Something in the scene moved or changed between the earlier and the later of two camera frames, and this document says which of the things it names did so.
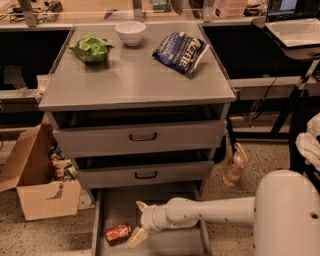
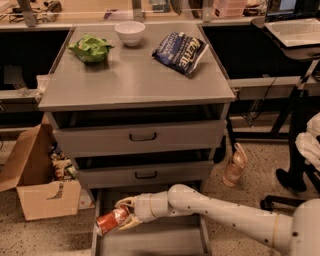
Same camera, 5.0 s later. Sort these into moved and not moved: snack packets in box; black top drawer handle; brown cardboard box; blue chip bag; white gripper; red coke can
Moved: red coke can; white gripper
Not moved: blue chip bag; black top drawer handle; snack packets in box; brown cardboard box
